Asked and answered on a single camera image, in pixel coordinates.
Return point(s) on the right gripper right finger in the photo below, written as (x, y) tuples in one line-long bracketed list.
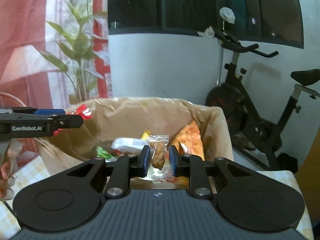
[(191, 167)]

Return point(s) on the person's left hand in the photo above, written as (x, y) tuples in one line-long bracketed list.
[(10, 151)]

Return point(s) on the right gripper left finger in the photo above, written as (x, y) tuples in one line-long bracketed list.
[(123, 170)]

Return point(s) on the dark window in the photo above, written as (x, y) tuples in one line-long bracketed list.
[(269, 21)]

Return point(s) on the yellow snack bag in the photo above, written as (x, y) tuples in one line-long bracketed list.
[(145, 135)]

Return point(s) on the wooden door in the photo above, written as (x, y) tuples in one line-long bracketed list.
[(308, 181)]

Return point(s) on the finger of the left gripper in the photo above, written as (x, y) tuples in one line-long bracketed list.
[(66, 121), (38, 111)]

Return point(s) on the orange snack bag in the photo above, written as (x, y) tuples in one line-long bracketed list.
[(188, 140)]

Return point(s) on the red snack packet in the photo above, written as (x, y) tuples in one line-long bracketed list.
[(83, 110)]

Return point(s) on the clear packet fried twist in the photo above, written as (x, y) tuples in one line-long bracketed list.
[(159, 169)]

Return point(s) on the white plastic bag on pole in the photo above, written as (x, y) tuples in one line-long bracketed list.
[(227, 15)]

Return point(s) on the green rice cracker bag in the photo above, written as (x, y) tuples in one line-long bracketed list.
[(102, 153)]

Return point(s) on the clear cracker packet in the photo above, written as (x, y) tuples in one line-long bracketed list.
[(126, 145)]

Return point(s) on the cardboard box with plastic liner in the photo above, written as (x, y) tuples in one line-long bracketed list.
[(130, 117)]

